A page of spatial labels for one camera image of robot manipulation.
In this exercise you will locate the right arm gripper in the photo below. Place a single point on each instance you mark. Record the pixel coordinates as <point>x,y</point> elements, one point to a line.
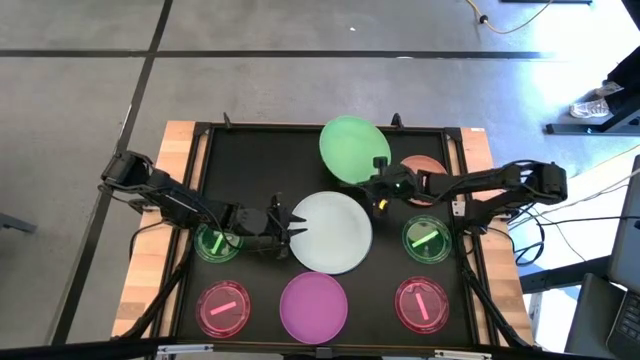
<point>397,182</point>

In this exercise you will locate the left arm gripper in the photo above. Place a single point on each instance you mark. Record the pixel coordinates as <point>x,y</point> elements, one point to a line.
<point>257,222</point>

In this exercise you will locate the large green plastic plate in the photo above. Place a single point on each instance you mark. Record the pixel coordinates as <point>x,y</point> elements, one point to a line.
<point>350,147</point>

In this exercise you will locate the large white plastic plate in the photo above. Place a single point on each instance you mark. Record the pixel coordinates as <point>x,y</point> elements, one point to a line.
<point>335,240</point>

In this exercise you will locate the orange plastic plate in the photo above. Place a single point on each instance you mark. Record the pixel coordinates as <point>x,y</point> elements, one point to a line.
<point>425,164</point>

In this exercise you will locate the purple plastic plate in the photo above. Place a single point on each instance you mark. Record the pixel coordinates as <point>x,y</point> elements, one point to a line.
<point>313,307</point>

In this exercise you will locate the small clear green plate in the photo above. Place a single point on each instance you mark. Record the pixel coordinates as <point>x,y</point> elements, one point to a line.
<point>435,250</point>
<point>215,252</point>

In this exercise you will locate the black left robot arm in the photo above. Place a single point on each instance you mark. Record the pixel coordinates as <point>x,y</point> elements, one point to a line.
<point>170,197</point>

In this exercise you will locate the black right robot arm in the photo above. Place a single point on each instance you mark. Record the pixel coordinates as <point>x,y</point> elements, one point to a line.
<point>480,180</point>

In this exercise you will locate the black table mat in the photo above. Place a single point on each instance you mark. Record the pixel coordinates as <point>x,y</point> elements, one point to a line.
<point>250,165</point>

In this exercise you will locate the small clear red plate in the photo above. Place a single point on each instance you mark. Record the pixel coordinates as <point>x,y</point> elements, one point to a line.
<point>432,300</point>
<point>222,320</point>

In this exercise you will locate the black desk foot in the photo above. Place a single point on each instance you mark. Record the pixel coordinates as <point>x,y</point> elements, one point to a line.
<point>575,129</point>

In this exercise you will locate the black desk leg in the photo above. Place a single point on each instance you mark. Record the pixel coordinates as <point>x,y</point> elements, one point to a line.
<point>550,280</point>

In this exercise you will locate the person's white shoe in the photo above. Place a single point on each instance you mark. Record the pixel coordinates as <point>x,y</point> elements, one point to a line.
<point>590,108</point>
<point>607,90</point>

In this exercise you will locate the black crossbeam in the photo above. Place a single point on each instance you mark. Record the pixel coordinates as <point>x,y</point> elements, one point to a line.
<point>75,350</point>

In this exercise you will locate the grey box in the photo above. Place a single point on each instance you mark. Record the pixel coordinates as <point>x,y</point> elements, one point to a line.
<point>590,310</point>

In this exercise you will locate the grey laptop screen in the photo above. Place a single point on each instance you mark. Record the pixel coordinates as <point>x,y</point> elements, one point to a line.
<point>627,240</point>

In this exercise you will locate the person's leg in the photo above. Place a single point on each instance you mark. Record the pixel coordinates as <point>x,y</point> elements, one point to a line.
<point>627,75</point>

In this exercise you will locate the grey floor object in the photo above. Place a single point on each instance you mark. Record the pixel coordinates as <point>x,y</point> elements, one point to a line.
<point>15,222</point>

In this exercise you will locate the laptop keyboard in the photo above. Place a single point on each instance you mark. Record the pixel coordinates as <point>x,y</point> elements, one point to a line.
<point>630,320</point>

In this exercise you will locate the black frame clamp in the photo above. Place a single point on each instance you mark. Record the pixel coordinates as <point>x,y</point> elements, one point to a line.
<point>227,122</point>
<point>397,121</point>

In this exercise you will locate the silver beam bracket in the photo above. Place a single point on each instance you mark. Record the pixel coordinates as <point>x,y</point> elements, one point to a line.
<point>185,349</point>
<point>462,355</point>

